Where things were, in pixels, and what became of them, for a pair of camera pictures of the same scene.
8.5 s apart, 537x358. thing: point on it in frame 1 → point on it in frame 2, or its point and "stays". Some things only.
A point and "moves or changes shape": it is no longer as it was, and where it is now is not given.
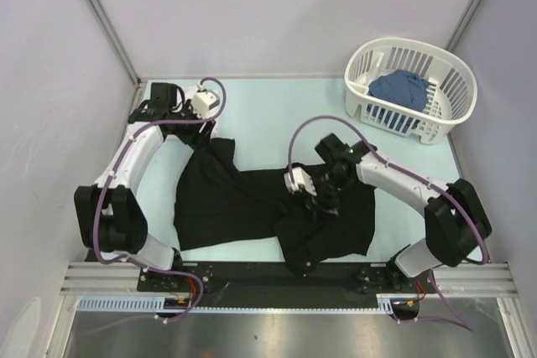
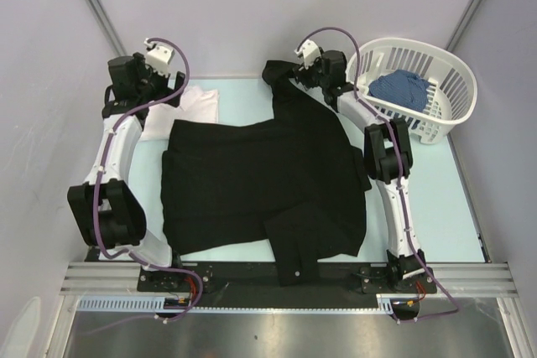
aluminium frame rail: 121,278 stays
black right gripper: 317,203 → 304,75
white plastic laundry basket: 409,86 stays
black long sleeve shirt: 220,198 moves or changes shape
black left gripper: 197,140 → 145,70
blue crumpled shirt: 401,87 stays
